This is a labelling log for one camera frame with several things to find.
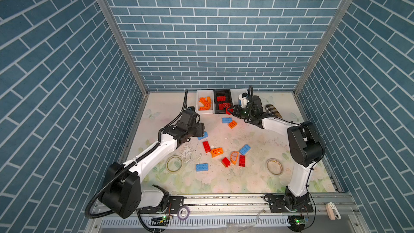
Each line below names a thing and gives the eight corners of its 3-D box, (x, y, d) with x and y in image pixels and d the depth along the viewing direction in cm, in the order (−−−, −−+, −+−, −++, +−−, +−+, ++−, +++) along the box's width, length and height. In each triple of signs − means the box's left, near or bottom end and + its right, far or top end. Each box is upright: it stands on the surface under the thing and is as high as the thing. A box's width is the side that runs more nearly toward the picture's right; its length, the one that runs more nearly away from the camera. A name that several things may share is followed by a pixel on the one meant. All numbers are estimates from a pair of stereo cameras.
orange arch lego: (228, 162, 89) (228, 160, 87) (232, 151, 93) (232, 149, 91) (235, 165, 88) (236, 163, 86) (239, 154, 92) (240, 152, 90)
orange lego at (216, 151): (211, 157, 91) (211, 155, 89) (210, 151, 93) (210, 148, 91) (223, 155, 92) (223, 153, 90) (222, 148, 94) (222, 146, 92)
